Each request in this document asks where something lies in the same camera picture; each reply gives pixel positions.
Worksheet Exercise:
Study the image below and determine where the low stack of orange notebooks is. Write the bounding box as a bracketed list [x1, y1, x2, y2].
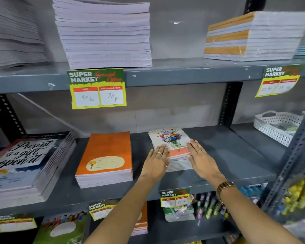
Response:
[130, 202, 148, 236]

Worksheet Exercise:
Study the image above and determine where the stack of grey-edged notebooks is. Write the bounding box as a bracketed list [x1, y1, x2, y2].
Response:
[0, 0, 49, 72]

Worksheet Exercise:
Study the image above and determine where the gold wristwatch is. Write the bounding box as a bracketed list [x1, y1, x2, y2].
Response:
[216, 181, 237, 205]

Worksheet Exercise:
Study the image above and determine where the stack of floral cover notebooks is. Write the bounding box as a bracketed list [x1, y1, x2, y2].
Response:
[148, 128, 194, 173]

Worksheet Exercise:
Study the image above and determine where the tall stack of white notebooks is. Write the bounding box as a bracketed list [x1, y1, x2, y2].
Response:
[52, 0, 153, 70]

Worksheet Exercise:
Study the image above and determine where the clear plastic packet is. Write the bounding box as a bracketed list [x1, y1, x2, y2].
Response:
[282, 218, 305, 244]

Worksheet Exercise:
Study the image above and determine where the person's right hand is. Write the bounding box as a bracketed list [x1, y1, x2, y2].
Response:
[186, 139, 223, 181]

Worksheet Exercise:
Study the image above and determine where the small stack of floral notebooks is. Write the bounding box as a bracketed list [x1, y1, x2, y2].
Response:
[163, 201, 196, 223]

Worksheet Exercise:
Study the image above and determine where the grey slotted side rack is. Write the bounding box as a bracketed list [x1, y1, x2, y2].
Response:
[260, 100, 305, 226]

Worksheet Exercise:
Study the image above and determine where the stack of orange-spined white notebooks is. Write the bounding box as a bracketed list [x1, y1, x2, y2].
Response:
[203, 11, 305, 62]

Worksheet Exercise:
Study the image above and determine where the person's left forearm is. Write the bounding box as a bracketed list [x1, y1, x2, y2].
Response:
[83, 177, 156, 244]

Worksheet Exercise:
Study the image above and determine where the person's left hand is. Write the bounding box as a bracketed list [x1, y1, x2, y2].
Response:
[140, 144, 171, 185]

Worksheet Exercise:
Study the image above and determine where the pile of yellow packets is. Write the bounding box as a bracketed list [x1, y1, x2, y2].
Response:
[282, 175, 305, 217]

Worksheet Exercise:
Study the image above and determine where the stack of orange cover notebooks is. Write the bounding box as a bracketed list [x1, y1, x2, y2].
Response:
[75, 131, 133, 189]

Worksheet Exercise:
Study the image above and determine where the row of coloured highlighter pens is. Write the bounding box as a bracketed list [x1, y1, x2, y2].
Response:
[195, 192, 231, 220]

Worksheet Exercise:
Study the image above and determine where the stack of green cover notebooks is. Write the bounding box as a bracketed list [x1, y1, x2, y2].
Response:
[33, 211, 91, 244]

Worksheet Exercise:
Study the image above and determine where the pile of blue packets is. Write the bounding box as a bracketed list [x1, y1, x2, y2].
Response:
[237, 184, 268, 204]

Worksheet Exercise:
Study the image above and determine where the grey metal shelf rack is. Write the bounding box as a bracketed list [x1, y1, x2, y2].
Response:
[0, 0, 305, 244]

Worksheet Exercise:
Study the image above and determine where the green and yellow price tag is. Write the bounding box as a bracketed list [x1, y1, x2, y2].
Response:
[0, 214, 38, 233]
[255, 64, 302, 98]
[67, 68, 127, 110]
[160, 188, 191, 208]
[88, 200, 120, 221]

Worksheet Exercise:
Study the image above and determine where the stack of lettering cover notebooks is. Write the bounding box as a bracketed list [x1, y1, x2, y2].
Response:
[0, 131, 77, 211]

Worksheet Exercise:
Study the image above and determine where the white perforated plastic basket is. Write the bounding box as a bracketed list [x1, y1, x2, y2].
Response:
[253, 110, 305, 148]

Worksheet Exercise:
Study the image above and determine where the person's right forearm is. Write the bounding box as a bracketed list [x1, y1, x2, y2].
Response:
[210, 175, 303, 244]

